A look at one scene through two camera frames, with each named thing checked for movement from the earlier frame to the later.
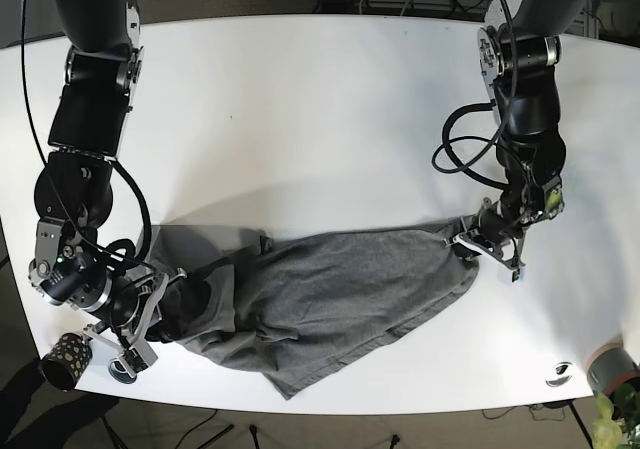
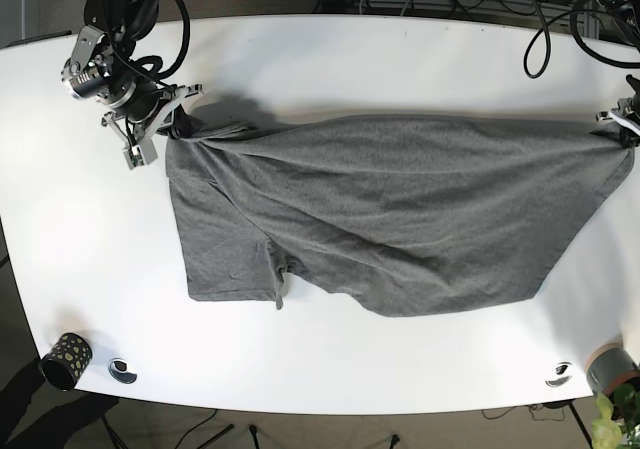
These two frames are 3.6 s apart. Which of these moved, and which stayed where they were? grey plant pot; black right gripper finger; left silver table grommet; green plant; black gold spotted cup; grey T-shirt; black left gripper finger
Moved: black left gripper finger; grey T-shirt; black right gripper finger
Stayed: green plant; black gold spotted cup; left silver table grommet; grey plant pot
